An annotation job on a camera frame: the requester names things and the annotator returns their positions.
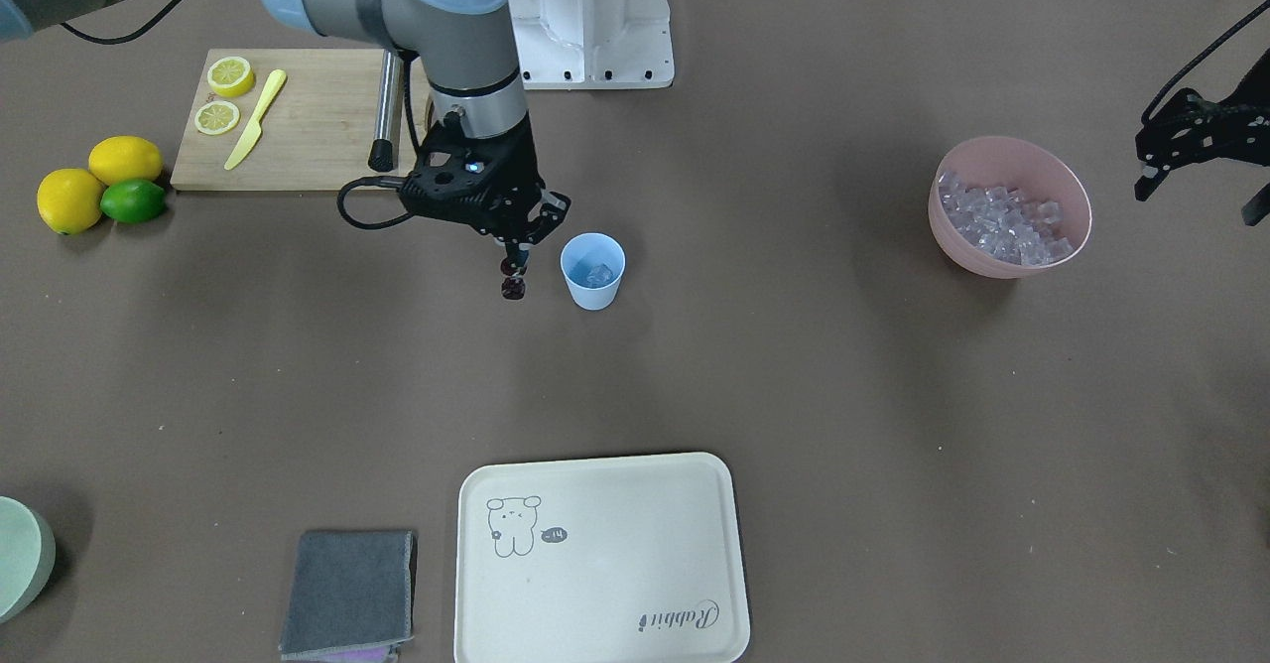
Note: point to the cream rabbit tray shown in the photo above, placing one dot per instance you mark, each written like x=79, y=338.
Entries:
x=617, y=559

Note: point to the green lime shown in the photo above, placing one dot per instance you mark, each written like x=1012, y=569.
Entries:
x=133, y=201

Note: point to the upper whole lemon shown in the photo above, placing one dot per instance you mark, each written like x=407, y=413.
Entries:
x=124, y=158

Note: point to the clear ice cubes pile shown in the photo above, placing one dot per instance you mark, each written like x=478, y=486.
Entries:
x=1003, y=223

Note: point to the single clear ice cube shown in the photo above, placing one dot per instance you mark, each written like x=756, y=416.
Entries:
x=598, y=276

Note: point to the pink bowl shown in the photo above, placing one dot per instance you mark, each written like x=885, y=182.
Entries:
x=1018, y=163

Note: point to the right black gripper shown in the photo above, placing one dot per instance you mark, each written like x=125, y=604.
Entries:
x=515, y=169

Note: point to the yellow plastic knife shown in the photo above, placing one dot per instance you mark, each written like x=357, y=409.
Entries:
x=253, y=130

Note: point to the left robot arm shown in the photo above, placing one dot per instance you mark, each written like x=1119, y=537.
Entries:
x=1152, y=112

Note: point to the lemon slice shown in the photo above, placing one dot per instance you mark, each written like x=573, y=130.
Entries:
x=230, y=77
x=216, y=118

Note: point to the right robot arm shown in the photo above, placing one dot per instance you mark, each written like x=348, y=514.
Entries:
x=466, y=48

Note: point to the lower lemon slice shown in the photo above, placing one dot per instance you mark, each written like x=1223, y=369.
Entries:
x=216, y=118

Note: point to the whole lemon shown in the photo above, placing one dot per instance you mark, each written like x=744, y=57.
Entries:
x=124, y=158
x=68, y=200

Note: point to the upper lemon slice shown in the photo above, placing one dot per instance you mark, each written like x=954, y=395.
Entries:
x=230, y=77

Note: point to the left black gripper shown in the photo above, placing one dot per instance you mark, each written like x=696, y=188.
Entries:
x=1194, y=136

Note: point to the dark cherries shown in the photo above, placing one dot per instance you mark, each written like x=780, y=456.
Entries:
x=513, y=285

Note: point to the mint green bowl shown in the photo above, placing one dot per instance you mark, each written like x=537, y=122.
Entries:
x=28, y=553

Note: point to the grey folded cloth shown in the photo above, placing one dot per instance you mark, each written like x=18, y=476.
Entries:
x=351, y=596

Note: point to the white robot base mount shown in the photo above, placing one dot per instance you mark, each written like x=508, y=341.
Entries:
x=594, y=44

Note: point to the lower whole lemon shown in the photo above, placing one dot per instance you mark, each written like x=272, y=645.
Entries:
x=68, y=200

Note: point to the steel muddler black tip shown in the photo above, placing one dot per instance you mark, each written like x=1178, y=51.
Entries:
x=383, y=153

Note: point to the blue plastic cup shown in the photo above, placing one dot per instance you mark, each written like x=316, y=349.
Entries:
x=583, y=251

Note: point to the wooden cutting board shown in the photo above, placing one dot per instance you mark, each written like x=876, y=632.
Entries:
x=316, y=135

